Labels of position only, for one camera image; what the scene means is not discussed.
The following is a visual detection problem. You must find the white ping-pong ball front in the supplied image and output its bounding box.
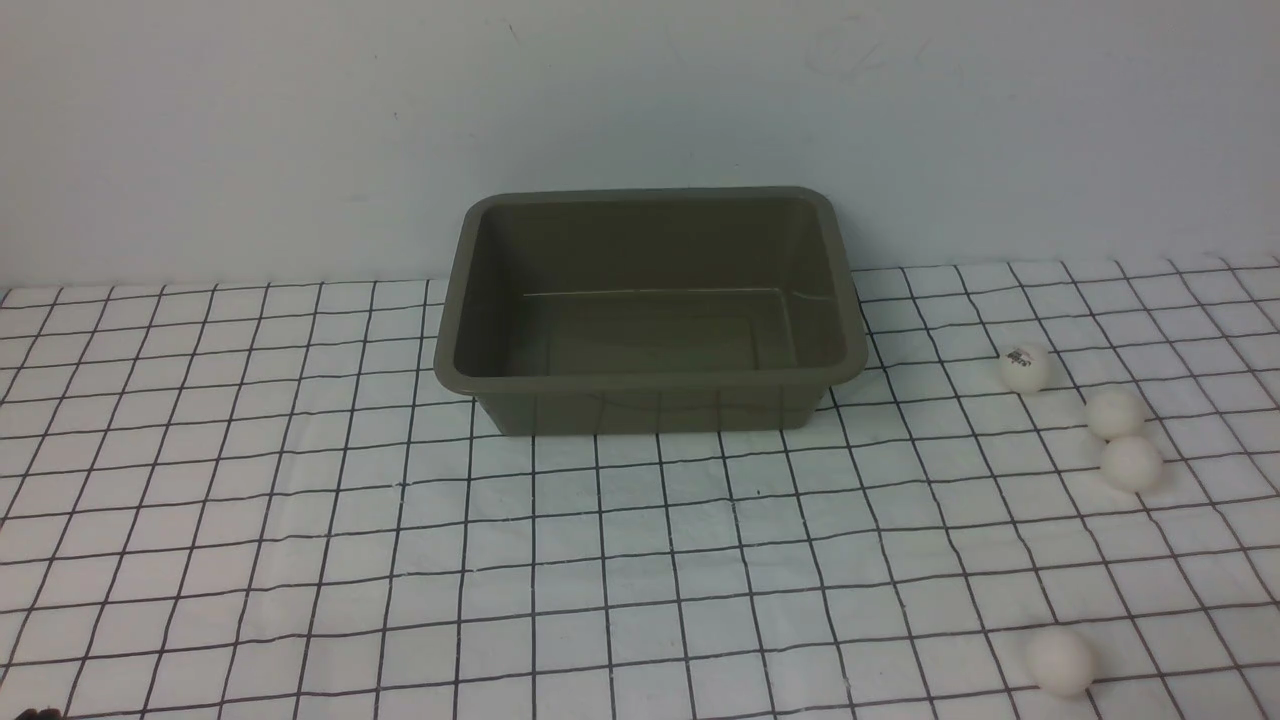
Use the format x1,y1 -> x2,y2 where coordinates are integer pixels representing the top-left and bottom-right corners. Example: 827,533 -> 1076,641
1024,626 -> 1097,697

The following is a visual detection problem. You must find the white ping-pong ball pair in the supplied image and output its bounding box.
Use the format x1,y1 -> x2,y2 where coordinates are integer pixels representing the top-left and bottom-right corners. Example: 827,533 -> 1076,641
1100,436 -> 1164,495
1084,388 -> 1149,442

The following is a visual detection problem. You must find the olive green plastic bin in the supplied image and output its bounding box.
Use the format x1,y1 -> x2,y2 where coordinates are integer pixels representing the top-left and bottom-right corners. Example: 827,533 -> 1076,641
434,187 -> 869,436

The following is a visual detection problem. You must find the dark object bottom left corner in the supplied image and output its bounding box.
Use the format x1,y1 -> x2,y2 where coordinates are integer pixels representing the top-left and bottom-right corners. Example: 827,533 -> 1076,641
15,707 -> 63,720

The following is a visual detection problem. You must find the white ping-pong ball with logo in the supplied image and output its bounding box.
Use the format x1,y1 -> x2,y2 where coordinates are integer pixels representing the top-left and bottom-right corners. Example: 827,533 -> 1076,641
998,343 -> 1053,395

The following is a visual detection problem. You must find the white checkered tablecloth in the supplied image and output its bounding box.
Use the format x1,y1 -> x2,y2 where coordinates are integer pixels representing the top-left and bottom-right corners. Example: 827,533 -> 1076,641
1,258 -> 1279,719

